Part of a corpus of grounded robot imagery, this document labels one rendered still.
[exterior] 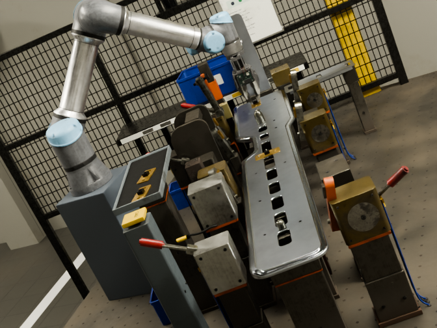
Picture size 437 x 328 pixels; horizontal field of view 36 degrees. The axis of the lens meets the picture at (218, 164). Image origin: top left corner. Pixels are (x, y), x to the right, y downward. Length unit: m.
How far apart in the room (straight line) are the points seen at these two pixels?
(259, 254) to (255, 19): 1.65
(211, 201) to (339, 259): 0.46
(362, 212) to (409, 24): 2.66
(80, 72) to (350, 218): 1.16
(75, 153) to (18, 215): 3.32
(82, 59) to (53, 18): 2.48
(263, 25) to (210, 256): 1.67
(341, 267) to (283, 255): 0.48
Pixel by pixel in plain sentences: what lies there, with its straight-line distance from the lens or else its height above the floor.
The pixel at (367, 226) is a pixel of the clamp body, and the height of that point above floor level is 0.98.
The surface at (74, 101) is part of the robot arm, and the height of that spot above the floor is 1.36.
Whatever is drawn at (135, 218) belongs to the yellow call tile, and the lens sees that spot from 1.69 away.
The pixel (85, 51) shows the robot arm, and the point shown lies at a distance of 2.36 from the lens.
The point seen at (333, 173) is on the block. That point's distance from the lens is 1.78.
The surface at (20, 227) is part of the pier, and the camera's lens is 5.60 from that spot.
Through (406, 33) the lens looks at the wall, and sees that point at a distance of 4.17.
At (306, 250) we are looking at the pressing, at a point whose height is 1.00.
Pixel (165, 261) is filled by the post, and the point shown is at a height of 1.03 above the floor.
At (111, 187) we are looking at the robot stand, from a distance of 2.24.
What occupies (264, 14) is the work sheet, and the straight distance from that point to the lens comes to 3.08.
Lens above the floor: 1.75
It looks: 19 degrees down
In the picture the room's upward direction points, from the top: 25 degrees counter-clockwise
